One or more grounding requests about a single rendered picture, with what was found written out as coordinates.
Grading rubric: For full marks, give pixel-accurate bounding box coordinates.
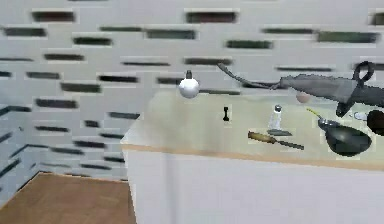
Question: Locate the white kitchen counter cabinet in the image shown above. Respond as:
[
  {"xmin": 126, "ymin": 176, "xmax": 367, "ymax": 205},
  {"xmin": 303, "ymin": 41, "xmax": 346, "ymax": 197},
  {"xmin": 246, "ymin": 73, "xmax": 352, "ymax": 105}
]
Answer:
[{"xmin": 120, "ymin": 90, "xmax": 384, "ymax": 224}]

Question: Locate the wooden handled knife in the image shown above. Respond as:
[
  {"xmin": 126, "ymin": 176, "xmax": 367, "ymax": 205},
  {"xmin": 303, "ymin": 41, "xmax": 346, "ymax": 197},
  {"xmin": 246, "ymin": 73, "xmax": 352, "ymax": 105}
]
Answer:
[{"xmin": 247, "ymin": 131, "xmax": 305, "ymax": 151}]

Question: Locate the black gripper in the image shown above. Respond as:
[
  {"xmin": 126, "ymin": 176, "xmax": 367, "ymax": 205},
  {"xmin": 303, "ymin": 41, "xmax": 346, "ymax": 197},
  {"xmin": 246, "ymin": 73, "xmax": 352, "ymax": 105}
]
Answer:
[{"xmin": 217, "ymin": 60, "xmax": 384, "ymax": 118}]

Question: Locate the dark grey flat piece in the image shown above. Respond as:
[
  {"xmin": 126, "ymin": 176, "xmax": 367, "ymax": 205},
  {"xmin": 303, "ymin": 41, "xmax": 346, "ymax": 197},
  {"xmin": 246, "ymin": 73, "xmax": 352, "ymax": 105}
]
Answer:
[{"xmin": 266, "ymin": 128, "xmax": 293, "ymax": 137}]

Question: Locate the clear salt shaker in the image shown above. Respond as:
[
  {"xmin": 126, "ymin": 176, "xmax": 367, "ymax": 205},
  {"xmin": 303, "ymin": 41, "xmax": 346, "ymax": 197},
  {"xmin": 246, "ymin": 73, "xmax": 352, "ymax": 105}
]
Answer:
[{"xmin": 267, "ymin": 104, "xmax": 284, "ymax": 131}]

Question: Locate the dark brown bowl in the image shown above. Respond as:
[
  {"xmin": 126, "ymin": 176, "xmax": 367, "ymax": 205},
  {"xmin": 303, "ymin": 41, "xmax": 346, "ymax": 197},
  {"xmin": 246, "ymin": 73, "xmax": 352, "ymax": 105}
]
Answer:
[{"xmin": 366, "ymin": 109, "xmax": 384, "ymax": 137}]

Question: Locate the black frying pan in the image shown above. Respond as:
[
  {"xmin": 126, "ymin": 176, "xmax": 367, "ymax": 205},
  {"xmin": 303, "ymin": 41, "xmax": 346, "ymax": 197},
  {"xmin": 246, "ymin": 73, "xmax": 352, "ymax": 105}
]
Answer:
[{"xmin": 305, "ymin": 107, "xmax": 373, "ymax": 158}]

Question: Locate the pale pink egg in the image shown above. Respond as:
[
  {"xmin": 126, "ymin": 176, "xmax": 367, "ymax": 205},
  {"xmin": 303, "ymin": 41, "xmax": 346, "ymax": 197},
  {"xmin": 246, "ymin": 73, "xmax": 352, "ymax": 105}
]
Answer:
[{"xmin": 295, "ymin": 91, "xmax": 313, "ymax": 105}]

